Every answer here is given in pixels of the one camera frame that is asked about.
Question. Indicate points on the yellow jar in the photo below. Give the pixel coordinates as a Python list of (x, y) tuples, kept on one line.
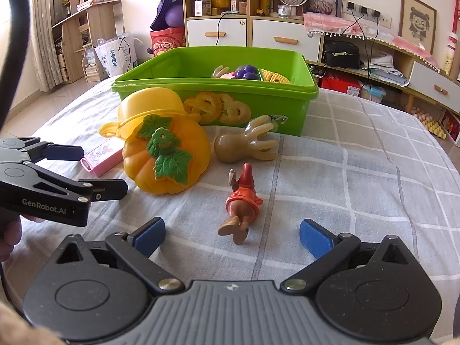
[(266, 1)]

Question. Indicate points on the yellow round tin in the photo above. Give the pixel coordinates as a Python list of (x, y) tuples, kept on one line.
[(220, 1)]

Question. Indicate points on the pink toy box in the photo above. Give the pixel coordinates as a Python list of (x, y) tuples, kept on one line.
[(104, 158)]

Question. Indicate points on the framed cartoon picture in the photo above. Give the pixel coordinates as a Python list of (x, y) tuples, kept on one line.
[(417, 23)]

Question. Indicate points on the yellow egg trays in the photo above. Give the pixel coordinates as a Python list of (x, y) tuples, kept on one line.
[(429, 124)]

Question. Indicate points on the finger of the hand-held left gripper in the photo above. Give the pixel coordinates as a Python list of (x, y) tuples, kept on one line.
[(107, 189), (64, 152)]

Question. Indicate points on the grey checkered cloth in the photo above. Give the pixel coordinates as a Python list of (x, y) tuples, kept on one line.
[(359, 187)]

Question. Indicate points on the yellow toy corn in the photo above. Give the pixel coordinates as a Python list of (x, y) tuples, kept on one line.
[(275, 76)]

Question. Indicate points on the clear storage container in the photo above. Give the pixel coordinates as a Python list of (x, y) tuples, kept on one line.
[(373, 94)]

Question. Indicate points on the orange toy pumpkin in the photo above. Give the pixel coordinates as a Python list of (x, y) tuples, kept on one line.
[(136, 163)]

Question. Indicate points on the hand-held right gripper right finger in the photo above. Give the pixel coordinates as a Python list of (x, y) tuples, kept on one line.
[(316, 239)]

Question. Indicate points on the white paper bag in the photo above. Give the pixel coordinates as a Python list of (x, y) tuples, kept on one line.
[(115, 57)]

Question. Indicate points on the red flat box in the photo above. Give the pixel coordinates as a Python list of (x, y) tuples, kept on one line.
[(339, 85)]

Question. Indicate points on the black bag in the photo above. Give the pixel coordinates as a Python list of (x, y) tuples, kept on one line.
[(341, 55)]

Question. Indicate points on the pink egg capsule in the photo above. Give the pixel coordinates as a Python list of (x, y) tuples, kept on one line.
[(228, 76)]

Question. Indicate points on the pink tasselled cloth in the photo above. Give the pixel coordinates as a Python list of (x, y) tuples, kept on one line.
[(359, 28)]

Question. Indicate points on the wall power sockets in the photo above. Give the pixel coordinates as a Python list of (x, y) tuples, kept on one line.
[(366, 12)]

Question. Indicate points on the purple toy grapes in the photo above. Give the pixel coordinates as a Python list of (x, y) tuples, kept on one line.
[(248, 72)]

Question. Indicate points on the white carton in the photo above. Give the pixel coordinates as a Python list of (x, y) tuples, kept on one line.
[(203, 5)]

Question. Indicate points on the green plastic box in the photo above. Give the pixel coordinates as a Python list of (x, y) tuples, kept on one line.
[(296, 109)]

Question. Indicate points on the white drawer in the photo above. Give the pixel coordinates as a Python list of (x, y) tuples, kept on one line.
[(285, 39), (215, 32), (436, 88)]

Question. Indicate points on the beige curtain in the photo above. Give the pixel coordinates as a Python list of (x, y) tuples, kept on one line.
[(45, 32)]

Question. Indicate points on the wooden shelf cabinet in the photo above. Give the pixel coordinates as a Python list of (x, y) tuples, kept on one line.
[(249, 14)]

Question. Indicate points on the red printed bag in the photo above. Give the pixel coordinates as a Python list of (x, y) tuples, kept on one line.
[(167, 41)]

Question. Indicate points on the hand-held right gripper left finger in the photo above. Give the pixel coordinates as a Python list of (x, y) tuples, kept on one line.
[(149, 238)]

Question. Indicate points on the wooden desk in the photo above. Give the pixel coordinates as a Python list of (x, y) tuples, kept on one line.
[(93, 25)]

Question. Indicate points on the person's left hand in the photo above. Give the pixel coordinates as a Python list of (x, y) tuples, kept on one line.
[(9, 239)]

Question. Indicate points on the red gnome figure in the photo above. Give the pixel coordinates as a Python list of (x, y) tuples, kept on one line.
[(244, 201)]

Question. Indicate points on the yellow toy bowl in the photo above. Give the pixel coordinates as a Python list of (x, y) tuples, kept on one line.
[(151, 103)]

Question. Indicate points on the brown coral toy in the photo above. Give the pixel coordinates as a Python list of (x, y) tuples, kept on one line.
[(230, 147), (219, 71)]

